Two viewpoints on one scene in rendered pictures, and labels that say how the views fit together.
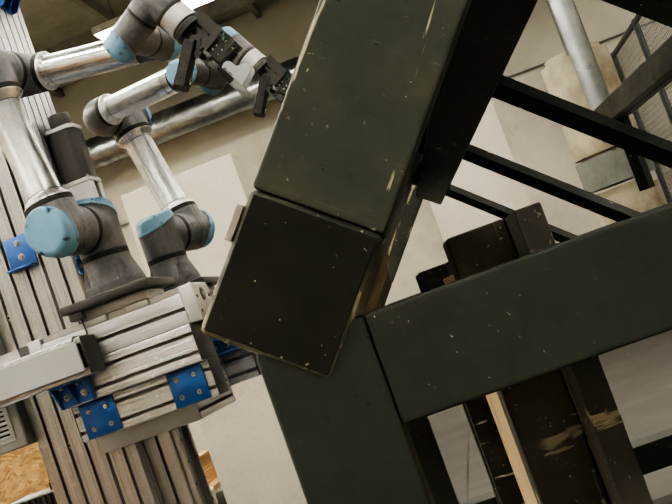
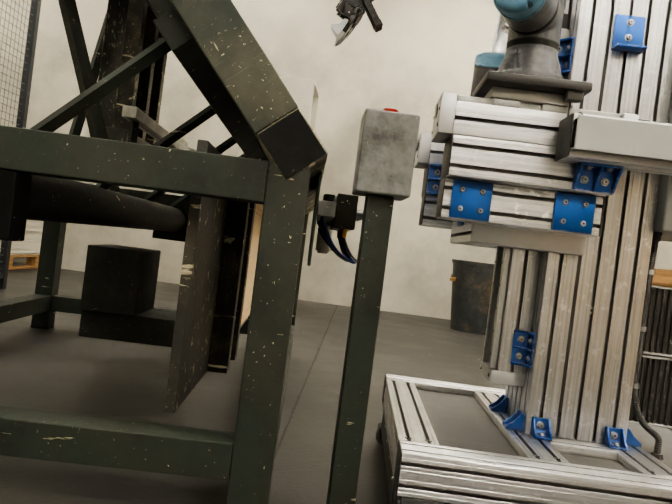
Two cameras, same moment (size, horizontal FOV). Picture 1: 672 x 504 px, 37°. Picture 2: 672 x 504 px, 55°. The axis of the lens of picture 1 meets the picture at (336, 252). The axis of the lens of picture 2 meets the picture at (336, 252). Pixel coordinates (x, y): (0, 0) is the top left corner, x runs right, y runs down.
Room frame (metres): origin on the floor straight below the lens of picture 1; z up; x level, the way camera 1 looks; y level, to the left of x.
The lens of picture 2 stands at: (4.37, -0.04, 0.63)
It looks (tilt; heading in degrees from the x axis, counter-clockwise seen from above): 0 degrees down; 175
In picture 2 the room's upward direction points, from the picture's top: 7 degrees clockwise
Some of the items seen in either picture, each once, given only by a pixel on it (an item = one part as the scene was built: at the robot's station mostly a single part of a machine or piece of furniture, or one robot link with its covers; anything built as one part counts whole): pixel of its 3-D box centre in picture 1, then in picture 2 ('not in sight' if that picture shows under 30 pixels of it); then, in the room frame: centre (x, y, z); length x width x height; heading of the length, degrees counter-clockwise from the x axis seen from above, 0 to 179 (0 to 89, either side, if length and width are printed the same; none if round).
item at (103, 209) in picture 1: (94, 227); (492, 75); (2.42, 0.53, 1.20); 0.13 x 0.12 x 0.14; 160
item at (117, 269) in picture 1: (111, 272); not in sight; (2.42, 0.53, 1.09); 0.15 x 0.15 x 0.10
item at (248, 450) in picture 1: (253, 335); not in sight; (5.40, 0.57, 0.88); 0.90 x 0.60 x 1.75; 173
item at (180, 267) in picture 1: (171, 272); (529, 67); (2.91, 0.47, 1.09); 0.15 x 0.15 x 0.10
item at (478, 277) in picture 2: not in sight; (474, 296); (-1.65, 1.83, 0.33); 0.54 x 0.54 x 0.65
